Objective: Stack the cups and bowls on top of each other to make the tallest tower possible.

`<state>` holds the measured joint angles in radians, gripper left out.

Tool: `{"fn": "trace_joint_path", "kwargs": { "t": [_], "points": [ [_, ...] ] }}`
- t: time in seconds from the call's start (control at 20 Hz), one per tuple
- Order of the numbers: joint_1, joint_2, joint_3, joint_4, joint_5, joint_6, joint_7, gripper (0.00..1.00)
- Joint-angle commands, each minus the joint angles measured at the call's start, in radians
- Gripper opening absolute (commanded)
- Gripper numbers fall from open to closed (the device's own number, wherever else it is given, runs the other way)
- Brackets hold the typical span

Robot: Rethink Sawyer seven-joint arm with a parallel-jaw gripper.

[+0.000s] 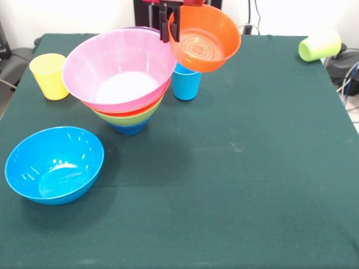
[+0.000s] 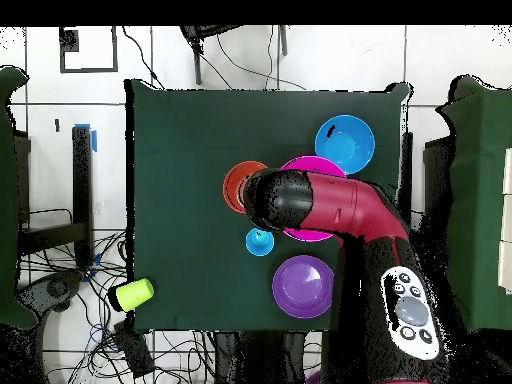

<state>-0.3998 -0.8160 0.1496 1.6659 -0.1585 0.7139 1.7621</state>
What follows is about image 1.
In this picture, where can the large orange bowl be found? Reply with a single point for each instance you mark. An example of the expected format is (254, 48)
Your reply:
(134, 112)

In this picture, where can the purple bowl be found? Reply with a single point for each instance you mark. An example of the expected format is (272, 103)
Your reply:
(140, 28)

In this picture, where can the large light blue bowl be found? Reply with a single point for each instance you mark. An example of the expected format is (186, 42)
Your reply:
(53, 165)

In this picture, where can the large pink bowl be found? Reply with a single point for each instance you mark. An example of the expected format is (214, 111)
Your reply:
(117, 64)

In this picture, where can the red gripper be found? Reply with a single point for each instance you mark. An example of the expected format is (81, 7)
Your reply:
(193, 2)

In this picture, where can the black power plug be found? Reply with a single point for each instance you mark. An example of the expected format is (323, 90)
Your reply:
(248, 28)

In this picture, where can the light green cup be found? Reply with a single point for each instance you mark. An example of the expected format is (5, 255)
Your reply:
(322, 45)

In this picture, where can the light blue cup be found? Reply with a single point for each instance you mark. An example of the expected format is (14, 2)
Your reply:
(186, 87)

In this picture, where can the grey chair base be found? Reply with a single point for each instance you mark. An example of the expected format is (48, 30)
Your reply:
(345, 64)
(14, 64)

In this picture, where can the green bowl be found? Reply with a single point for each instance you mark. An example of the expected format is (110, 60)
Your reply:
(131, 120)

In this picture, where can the small dark blue bowl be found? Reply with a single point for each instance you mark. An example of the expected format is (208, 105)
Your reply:
(129, 129)

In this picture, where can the dark green table cloth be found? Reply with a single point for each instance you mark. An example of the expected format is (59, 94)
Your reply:
(168, 224)

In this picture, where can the yellow cup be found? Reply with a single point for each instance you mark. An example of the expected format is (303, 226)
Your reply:
(47, 81)

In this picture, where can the small orange bowl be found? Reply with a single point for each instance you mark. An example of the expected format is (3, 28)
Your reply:
(207, 36)

